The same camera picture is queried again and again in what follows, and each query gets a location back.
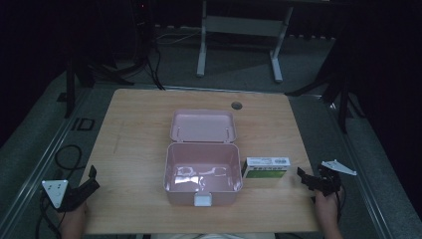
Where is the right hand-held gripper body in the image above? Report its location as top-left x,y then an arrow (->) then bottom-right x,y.
308,159 -> 358,197

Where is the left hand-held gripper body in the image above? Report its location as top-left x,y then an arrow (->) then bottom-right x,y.
41,178 -> 96,213

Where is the white and green medicine box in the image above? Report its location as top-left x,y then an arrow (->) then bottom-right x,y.
241,156 -> 292,180

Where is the pink plastic box with lid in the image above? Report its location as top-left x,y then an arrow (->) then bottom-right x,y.
162,109 -> 244,208

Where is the person's right hand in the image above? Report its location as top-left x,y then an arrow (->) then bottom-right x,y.
314,188 -> 342,223

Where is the person's left hand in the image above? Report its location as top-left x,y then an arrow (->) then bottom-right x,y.
59,200 -> 90,231

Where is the black metal stand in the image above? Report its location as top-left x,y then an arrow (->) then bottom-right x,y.
56,54 -> 135,120
284,31 -> 367,134

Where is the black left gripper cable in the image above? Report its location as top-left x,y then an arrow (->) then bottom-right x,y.
35,144 -> 85,239

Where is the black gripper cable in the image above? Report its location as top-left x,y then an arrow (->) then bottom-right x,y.
334,183 -> 347,224
35,144 -> 85,239

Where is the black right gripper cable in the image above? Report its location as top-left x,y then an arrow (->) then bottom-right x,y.
334,183 -> 347,224

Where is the black floor cable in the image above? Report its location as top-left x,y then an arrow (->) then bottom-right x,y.
132,19 -> 167,92

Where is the white floor cable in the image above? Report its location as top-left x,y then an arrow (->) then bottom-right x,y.
154,28 -> 203,46

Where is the white metal desk frame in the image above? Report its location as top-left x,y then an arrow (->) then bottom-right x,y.
195,0 -> 296,84

